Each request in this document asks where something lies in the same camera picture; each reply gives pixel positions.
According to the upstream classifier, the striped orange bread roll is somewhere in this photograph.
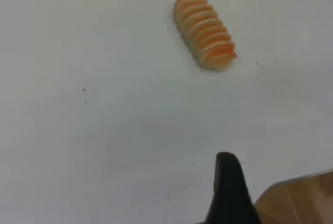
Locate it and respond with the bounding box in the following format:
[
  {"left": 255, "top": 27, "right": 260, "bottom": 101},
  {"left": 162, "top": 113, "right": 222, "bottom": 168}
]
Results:
[{"left": 172, "top": 0, "right": 238, "bottom": 71}]

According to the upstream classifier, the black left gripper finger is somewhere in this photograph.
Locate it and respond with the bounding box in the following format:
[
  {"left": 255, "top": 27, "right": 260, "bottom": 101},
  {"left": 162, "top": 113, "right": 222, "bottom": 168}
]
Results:
[{"left": 195, "top": 152, "right": 262, "bottom": 224}]

